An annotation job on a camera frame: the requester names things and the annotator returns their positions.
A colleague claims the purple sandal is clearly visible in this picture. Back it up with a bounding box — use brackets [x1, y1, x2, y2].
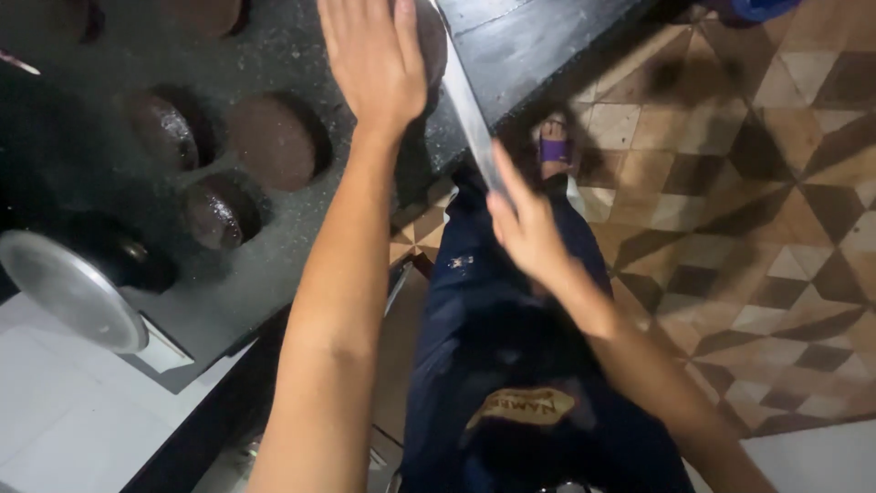
[538, 137, 574, 165]

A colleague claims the round metal pan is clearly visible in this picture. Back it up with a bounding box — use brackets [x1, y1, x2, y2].
[0, 229, 151, 356]

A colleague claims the person's foot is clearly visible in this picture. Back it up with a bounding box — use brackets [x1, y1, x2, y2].
[538, 115, 574, 182]

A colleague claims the pink white utensil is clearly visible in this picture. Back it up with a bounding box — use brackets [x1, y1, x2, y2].
[0, 48, 42, 77]

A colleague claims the blue container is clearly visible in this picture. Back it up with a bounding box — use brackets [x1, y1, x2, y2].
[727, 0, 803, 23]

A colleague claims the person's dark blue clothing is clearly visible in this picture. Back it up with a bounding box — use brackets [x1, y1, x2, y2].
[399, 163, 696, 493]

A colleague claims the white card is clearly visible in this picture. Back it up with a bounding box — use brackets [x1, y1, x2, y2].
[136, 311, 197, 375]

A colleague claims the person's right hand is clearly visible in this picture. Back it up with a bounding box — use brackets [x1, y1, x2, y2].
[486, 140, 591, 293]

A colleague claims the person's left hand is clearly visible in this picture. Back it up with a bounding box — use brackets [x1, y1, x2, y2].
[318, 0, 429, 139]

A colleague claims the round brown cake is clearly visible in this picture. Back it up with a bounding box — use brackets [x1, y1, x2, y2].
[163, 0, 251, 39]
[228, 92, 334, 193]
[129, 88, 219, 173]
[183, 173, 266, 252]
[411, 0, 450, 91]

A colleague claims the long steel knife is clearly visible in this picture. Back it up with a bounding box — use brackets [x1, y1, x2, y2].
[427, 0, 513, 201]

